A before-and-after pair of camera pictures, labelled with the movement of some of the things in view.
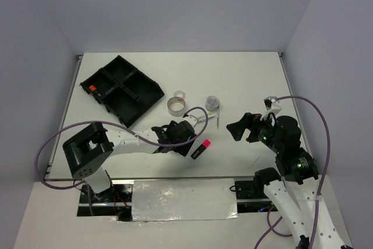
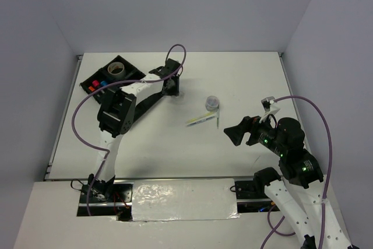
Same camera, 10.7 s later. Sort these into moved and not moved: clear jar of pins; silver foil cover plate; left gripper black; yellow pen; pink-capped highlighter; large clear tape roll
Moved: large clear tape roll; pink-capped highlighter; yellow pen; left gripper black
Not moved: clear jar of pins; silver foil cover plate
